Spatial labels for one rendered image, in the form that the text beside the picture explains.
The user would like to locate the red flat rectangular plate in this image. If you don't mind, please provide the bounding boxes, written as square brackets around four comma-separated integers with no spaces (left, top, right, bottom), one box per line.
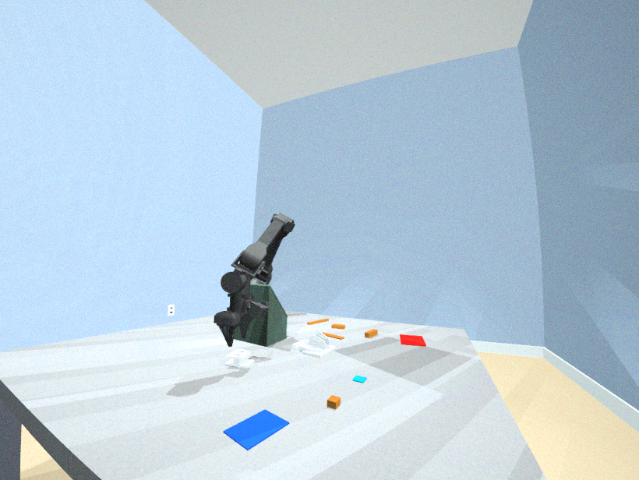
[400,335,426,346]

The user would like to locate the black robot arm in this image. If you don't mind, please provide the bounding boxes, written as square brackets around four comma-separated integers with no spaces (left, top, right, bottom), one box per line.
[221,213,295,318]

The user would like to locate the blue flat plate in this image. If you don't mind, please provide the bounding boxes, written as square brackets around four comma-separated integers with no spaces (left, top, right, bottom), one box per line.
[224,409,289,450]

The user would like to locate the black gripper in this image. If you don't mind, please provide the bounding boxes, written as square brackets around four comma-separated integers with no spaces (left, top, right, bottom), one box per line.
[214,290,255,347]

